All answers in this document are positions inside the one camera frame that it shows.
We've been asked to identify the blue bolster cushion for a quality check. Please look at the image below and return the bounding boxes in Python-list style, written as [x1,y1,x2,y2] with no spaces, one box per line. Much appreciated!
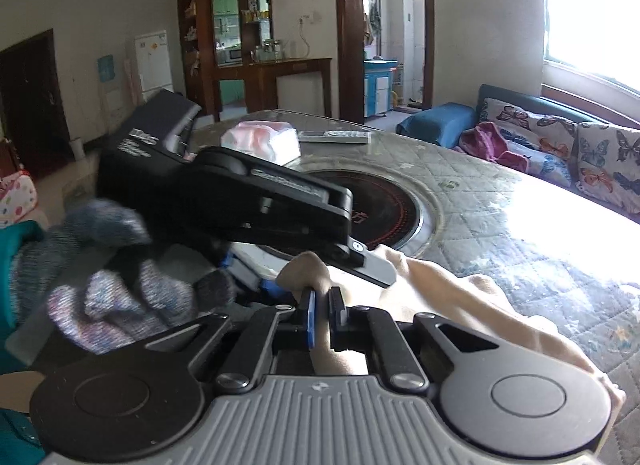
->
[396,103,478,148]

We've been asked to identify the white refrigerator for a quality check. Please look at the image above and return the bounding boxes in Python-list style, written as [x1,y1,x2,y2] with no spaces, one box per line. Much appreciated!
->
[132,30,175,103]

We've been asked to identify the teal jacket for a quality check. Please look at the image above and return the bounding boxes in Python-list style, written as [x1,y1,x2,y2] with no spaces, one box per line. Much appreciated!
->
[0,407,46,465]

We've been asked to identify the water dispenser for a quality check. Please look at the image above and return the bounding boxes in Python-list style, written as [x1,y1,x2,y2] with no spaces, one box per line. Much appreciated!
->
[97,55,126,146]

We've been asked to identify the pink cloth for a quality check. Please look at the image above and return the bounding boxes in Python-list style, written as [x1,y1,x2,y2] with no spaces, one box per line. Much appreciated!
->
[460,121,531,173]

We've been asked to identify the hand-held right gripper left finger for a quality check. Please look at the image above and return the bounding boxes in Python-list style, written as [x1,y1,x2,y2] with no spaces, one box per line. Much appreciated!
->
[145,290,317,392]

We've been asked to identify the person's left hand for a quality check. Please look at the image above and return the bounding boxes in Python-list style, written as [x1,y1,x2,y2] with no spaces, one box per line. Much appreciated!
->
[10,199,238,356]

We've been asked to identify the blue and white cabinet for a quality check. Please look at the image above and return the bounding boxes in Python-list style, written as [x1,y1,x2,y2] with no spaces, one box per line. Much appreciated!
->
[364,59,400,118]

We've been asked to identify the cream long-sleeved garment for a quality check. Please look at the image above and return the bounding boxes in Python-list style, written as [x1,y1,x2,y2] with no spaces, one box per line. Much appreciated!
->
[277,244,626,426]

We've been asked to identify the round black induction cooker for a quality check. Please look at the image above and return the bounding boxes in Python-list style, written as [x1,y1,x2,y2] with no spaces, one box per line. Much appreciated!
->
[300,170,426,258]

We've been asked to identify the dark blue sofa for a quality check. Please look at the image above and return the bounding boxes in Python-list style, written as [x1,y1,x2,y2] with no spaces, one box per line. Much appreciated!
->
[397,84,640,226]

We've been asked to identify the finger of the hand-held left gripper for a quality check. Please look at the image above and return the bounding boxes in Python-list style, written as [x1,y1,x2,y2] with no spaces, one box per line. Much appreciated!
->
[345,240,398,290]
[222,244,298,306]

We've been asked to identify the dark wooden counter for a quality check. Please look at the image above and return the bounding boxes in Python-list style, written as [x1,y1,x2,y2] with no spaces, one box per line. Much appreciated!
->
[215,57,333,120]

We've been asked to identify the dark wooden shelf cabinet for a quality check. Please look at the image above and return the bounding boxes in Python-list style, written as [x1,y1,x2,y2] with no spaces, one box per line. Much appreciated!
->
[176,0,273,120]

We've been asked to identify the large window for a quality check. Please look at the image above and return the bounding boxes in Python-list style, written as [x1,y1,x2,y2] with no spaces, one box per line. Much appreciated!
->
[542,0,640,96]

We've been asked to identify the grey remote control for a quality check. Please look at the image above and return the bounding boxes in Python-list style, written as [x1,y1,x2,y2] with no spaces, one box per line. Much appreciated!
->
[297,130,373,146]

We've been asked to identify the dark wooden door frame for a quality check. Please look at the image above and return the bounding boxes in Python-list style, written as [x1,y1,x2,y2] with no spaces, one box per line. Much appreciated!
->
[334,0,435,120]

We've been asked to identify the metal pots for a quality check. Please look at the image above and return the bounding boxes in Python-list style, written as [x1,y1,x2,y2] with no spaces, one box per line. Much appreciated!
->
[255,39,281,63]

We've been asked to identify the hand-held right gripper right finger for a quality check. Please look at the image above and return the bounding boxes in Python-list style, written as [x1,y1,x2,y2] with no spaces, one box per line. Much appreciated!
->
[328,287,501,391]

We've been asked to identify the polka dot bag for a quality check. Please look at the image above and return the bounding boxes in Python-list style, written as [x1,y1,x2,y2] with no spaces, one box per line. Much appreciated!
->
[0,170,38,228]

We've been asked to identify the dark wooden door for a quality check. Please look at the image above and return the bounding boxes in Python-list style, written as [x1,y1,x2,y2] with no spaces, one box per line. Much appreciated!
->
[0,29,73,166]

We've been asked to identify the pink and white tissue pack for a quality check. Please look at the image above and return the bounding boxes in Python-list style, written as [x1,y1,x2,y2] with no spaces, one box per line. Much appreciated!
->
[220,121,301,166]

